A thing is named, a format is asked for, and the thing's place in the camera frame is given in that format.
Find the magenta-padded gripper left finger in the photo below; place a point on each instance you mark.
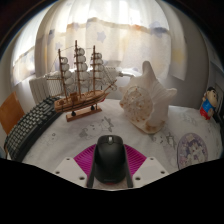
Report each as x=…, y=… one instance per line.
x=81, y=163

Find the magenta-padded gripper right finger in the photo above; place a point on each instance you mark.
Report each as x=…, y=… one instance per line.
x=138, y=163

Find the black computer mouse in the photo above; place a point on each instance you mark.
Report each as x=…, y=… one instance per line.
x=110, y=160

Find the round purple printed mouse pad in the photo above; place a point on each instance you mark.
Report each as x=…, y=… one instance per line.
x=192, y=151

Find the white printed tablecloth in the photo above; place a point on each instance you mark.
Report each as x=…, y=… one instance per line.
x=66, y=140

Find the large white conch shell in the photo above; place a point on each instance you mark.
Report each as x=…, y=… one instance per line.
x=146, y=103

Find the wooden model sailing ship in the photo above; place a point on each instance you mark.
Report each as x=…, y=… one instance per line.
x=81, y=100

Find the black mechanical keyboard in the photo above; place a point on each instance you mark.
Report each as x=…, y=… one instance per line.
x=28, y=128

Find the white radiator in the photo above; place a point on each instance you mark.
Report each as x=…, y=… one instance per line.
x=40, y=88

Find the wooden chair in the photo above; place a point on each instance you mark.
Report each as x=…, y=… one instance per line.
x=10, y=113

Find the cartoon boy figurine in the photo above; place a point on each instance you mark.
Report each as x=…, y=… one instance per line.
x=209, y=105

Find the white star-print curtain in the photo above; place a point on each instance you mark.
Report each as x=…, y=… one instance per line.
x=110, y=33

